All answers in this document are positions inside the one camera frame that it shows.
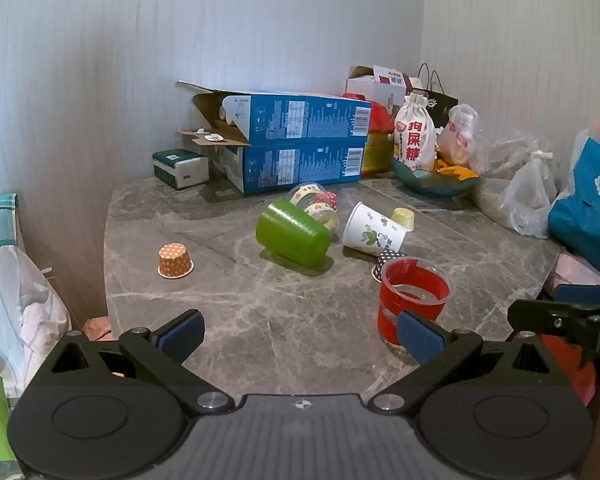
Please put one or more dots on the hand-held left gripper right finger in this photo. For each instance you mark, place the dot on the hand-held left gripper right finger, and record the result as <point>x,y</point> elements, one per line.
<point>421,342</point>

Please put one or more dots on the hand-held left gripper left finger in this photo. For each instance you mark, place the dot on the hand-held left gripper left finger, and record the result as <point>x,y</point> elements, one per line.
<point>182,334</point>

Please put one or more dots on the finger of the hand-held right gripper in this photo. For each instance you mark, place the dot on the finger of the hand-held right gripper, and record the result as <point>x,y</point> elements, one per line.
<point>545,315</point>
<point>582,293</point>

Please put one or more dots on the green plastic cup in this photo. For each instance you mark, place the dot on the green plastic cup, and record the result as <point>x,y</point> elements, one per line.
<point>292,232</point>

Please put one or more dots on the clear cup with red sleeve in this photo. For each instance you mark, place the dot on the clear cup with red sleeve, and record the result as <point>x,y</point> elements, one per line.
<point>414,292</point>

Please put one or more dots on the orange polka dot baking cup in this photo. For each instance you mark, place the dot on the orange polka dot baking cup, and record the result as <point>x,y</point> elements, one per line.
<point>175,261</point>

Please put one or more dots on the black polka dot baking cup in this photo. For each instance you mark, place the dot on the black polka dot baking cup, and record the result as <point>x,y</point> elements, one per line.
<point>381,263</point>

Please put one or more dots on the white paper cup green print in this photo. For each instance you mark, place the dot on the white paper cup green print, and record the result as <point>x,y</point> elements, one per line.
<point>372,230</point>

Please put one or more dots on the small yellow paper cup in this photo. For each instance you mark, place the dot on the small yellow paper cup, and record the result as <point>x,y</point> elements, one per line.
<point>402,219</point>

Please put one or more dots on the red polka dot baking cup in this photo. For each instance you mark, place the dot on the red polka dot baking cup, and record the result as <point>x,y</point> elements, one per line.
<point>331,201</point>

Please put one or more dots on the clear cup with patterned liners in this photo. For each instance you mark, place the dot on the clear cup with patterned liners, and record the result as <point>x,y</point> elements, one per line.
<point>314,199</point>

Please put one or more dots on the pink packet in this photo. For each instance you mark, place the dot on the pink packet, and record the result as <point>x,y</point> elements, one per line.
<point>577,270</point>

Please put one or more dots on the blue shopping bag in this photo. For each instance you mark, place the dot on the blue shopping bag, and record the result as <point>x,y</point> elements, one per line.
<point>587,210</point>

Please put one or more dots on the pink cloth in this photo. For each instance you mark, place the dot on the pink cloth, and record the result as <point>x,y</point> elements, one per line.
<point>99,327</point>

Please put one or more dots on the clear plastic bag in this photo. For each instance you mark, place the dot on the clear plastic bag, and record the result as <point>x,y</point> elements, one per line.
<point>525,195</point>

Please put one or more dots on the teal glass bowl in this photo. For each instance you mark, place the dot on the teal glass bowl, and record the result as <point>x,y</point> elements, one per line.
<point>430,184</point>

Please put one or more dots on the green and white box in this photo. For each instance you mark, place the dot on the green and white box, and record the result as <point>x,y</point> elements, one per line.
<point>180,169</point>

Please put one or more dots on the orange snack packets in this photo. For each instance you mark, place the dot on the orange snack packets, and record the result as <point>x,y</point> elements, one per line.
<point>457,170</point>

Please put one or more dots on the plastic bag with orange contents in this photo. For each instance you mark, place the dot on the plastic bag with orange contents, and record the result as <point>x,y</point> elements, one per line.
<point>460,137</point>

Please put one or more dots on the red and yellow box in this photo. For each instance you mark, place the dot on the red and yellow box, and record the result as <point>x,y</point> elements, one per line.
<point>377,147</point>

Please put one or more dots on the black paper bag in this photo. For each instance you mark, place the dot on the black paper bag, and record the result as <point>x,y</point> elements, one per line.
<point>442,100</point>

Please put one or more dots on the open blue carton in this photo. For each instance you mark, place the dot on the open blue carton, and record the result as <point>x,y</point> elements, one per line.
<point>305,117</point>

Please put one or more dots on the white and red cardboard box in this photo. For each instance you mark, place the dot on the white and red cardboard box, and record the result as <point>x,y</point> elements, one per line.
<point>385,85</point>

